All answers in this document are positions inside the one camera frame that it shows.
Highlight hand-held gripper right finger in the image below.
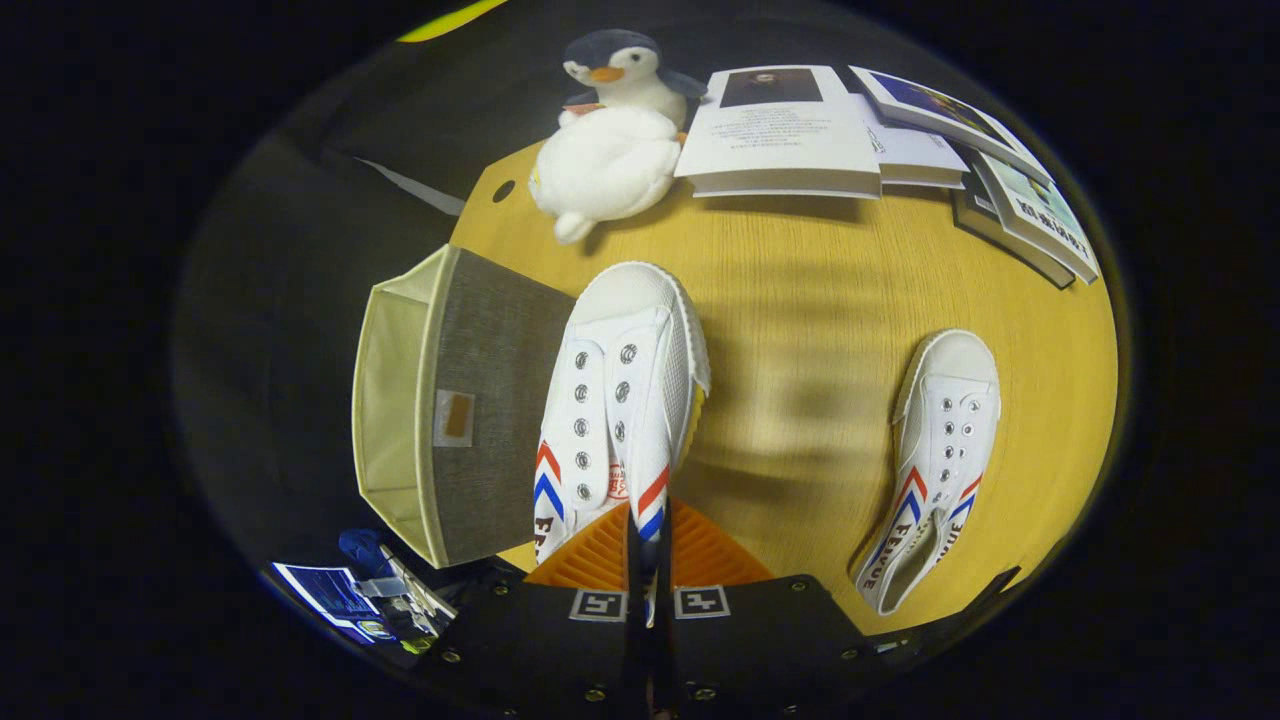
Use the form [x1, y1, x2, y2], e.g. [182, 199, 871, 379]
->
[660, 500, 906, 716]

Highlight blue cloth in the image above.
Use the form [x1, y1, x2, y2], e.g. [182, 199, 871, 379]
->
[338, 528, 397, 579]

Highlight book with blue cover picture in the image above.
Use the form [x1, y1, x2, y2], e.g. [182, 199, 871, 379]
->
[849, 65, 1053, 187]

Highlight white book with portrait photo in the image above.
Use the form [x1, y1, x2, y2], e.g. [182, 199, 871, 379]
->
[674, 65, 883, 200]

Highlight penguin plush toy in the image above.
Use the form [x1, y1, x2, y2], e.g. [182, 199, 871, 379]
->
[528, 28, 709, 246]

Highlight white canvas shoe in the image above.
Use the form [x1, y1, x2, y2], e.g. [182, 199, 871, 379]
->
[850, 329, 1002, 617]
[532, 262, 712, 627]

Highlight blue and white flat panel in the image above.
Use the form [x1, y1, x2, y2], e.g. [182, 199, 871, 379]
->
[271, 562, 383, 643]

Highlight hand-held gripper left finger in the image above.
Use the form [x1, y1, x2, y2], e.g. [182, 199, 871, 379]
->
[415, 500, 641, 716]

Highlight plain white book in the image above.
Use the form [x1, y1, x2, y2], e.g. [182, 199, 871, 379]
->
[850, 93, 970, 190]

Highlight metal clamp device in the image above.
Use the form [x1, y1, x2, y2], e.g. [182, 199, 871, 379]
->
[375, 545, 460, 633]

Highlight grey fabric storage box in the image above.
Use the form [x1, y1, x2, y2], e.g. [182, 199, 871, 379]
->
[351, 243, 578, 570]

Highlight dark thick book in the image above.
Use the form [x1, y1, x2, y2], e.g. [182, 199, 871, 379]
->
[951, 183, 1077, 290]

